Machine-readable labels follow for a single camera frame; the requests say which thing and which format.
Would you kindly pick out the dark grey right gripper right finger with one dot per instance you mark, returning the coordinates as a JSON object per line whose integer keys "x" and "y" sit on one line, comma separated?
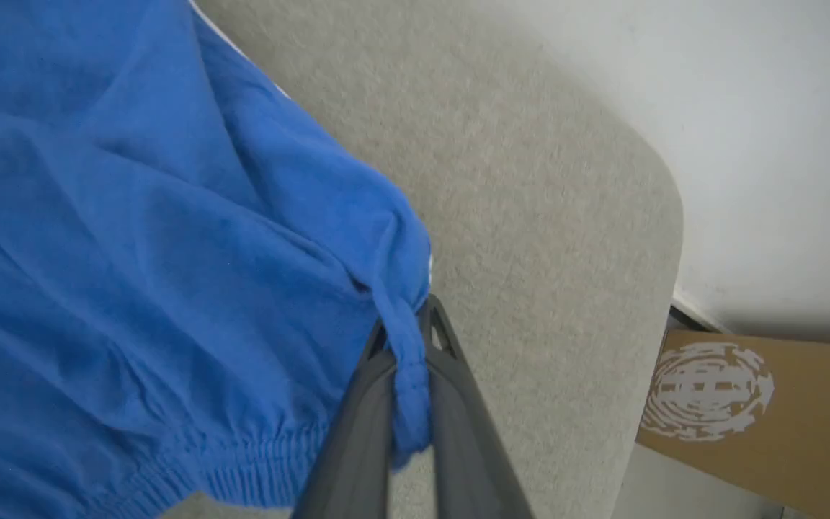
{"x": 465, "y": 447}

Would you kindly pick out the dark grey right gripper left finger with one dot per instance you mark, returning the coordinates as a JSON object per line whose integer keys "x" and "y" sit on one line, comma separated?
{"x": 354, "y": 447}

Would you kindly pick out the blue garment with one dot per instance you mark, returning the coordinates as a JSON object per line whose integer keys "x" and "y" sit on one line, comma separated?
{"x": 155, "y": 274}

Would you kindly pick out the beige fabric sofa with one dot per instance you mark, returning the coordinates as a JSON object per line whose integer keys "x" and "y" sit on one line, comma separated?
{"x": 530, "y": 238}

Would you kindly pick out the brown cardboard box white print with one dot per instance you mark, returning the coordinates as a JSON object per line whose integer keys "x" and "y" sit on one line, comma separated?
{"x": 761, "y": 411}

